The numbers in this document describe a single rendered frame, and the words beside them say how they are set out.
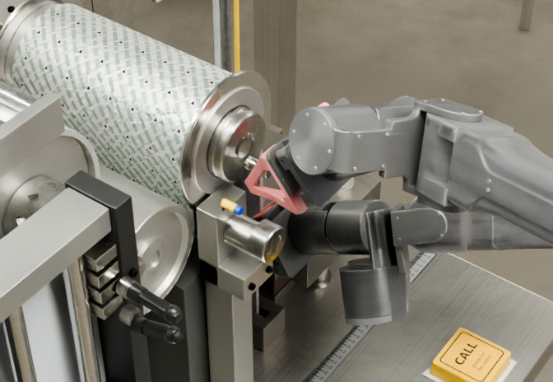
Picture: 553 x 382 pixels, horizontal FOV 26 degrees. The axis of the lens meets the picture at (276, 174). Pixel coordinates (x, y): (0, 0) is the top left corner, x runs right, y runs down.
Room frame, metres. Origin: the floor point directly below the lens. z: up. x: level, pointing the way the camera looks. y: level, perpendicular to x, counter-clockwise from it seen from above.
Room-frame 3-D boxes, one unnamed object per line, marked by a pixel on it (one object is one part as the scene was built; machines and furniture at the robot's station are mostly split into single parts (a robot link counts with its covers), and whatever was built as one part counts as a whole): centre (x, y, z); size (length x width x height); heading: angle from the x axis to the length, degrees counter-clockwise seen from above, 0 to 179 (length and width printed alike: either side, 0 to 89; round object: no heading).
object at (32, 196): (0.72, 0.18, 1.34); 0.06 x 0.06 x 0.06; 54
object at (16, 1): (1.11, 0.29, 1.28); 0.06 x 0.05 x 0.02; 54
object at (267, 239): (0.86, 0.01, 1.18); 0.04 x 0.02 x 0.04; 144
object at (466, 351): (0.92, -0.23, 0.91); 0.07 x 0.07 x 0.02; 54
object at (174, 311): (0.60, 0.09, 1.37); 0.05 x 0.01 x 0.01; 54
